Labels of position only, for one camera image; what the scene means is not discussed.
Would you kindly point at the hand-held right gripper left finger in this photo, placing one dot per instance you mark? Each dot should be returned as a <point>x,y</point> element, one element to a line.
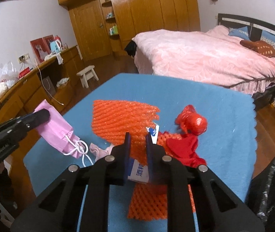
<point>127,145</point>

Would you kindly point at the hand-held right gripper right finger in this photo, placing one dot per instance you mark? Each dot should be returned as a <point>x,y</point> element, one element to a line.
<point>149,145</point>

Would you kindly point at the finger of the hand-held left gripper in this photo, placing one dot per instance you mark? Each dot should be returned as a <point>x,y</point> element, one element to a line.
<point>38,117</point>

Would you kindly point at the pink face mask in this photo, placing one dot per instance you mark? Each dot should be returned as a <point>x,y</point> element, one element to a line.
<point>55,123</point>

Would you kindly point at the white and blue box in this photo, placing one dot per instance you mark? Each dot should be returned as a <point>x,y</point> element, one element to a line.
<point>138,171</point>

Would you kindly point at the red cloth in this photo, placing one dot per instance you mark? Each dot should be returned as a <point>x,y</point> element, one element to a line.
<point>183,149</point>

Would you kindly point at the black trash bag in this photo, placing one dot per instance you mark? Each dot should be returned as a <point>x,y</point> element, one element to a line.
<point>272,188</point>

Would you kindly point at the large orange foam net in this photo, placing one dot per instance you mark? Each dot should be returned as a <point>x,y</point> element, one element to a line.
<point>118,118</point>

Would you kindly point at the pink crumpled tissue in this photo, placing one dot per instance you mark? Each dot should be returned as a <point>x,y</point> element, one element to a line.
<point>98,149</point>

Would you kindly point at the wooden sideboard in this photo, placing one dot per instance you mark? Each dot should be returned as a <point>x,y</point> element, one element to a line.
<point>31,87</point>

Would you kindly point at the grey paper bag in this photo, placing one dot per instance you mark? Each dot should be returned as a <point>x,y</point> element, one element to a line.
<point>48,85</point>

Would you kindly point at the white crumpled cloth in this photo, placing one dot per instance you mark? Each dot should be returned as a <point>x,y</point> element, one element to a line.
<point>63,81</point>

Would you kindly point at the red box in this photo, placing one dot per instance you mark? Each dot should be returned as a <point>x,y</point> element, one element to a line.
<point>24,73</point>

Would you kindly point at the red plastic bag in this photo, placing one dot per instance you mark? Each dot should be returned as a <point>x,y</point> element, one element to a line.
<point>195,123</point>

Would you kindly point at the clear white plastic bag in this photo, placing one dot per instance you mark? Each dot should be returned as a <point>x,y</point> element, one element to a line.
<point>8,73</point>

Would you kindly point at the small orange foam net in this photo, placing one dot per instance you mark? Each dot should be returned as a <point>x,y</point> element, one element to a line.
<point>147,203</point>

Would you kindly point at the white cloth on sideboard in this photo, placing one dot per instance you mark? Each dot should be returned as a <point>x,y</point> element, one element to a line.
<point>52,57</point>

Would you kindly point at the white wooden stool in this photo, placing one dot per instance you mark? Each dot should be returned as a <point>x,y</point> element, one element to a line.
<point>86,69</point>

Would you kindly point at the light blue kettle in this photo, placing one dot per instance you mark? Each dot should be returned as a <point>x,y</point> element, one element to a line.
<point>55,47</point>

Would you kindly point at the black cloth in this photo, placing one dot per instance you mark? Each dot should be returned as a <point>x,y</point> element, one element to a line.
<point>130,48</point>

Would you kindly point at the bed with pink blanket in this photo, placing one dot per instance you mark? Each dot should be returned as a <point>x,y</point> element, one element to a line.
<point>188,53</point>

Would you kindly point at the teal box on shelf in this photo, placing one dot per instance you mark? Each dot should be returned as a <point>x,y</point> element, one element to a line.
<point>113,30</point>

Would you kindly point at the wooden wardrobe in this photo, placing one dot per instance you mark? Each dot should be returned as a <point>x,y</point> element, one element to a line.
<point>147,4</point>

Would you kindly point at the blue pillow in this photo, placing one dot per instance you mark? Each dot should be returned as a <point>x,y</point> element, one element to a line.
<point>239,32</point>
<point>270,38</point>

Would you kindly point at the brown dotted pillow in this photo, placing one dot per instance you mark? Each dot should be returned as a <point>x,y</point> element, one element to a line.
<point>260,47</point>

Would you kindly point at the dark bed headboard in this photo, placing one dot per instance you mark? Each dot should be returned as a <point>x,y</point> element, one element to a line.
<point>254,31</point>

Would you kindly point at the wall socket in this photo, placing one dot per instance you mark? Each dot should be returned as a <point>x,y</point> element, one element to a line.
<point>23,58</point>

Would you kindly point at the large red photo frame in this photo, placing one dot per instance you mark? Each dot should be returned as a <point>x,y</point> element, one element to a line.
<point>39,49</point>

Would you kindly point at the small red photo frame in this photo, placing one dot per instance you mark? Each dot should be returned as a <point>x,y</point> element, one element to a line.
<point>48,40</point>

